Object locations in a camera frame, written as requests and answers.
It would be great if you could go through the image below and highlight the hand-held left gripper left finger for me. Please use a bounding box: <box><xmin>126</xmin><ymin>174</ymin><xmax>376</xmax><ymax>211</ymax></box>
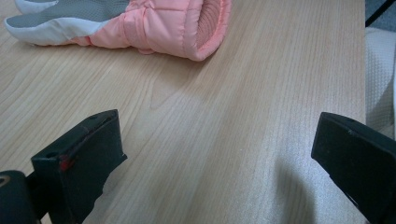
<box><xmin>26</xmin><ymin>109</ymin><xmax>128</xmax><ymax>224</ymax></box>

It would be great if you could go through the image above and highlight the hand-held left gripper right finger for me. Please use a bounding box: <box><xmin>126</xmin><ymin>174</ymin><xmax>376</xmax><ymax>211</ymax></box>
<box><xmin>310</xmin><ymin>111</ymin><xmax>396</xmax><ymax>224</ymax></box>

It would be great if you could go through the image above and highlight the pink padded glove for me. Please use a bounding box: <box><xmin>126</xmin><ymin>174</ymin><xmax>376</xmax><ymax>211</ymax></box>
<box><xmin>4</xmin><ymin>0</ymin><xmax>233</xmax><ymax>63</ymax></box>

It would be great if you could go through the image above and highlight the white textured cloth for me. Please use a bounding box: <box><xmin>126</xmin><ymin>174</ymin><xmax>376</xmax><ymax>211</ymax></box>
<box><xmin>364</xmin><ymin>26</ymin><xmax>396</xmax><ymax>140</ymax></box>

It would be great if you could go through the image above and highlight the black bar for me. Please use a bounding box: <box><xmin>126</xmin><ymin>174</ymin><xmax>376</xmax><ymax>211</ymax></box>
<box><xmin>364</xmin><ymin>0</ymin><xmax>396</xmax><ymax>28</ymax></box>

